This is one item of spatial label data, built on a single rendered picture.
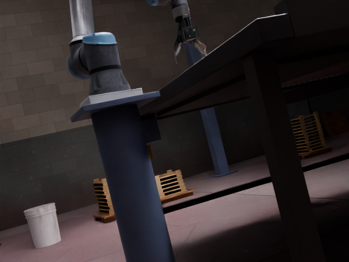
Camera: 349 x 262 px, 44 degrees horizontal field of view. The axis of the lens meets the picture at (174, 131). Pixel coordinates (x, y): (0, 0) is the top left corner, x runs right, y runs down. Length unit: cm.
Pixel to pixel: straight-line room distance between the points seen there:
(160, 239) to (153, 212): 10
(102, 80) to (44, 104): 553
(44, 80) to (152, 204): 572
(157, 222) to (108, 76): 53
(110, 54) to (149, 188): 49
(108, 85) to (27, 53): 572
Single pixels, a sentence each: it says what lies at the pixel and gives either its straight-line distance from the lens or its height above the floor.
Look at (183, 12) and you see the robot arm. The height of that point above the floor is 124.
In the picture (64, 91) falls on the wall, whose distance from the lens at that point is 709.
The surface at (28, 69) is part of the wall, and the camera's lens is 711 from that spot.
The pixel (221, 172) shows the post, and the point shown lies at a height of 4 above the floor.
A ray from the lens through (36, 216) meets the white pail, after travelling 433.
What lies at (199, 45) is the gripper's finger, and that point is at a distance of 201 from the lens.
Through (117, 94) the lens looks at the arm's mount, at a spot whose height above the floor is 89.
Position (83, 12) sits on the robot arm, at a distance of 173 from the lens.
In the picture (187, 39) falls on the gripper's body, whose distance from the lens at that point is 195.
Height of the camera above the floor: 70
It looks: 1 degrees up
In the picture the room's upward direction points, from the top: 14 degrees counter-clockwise
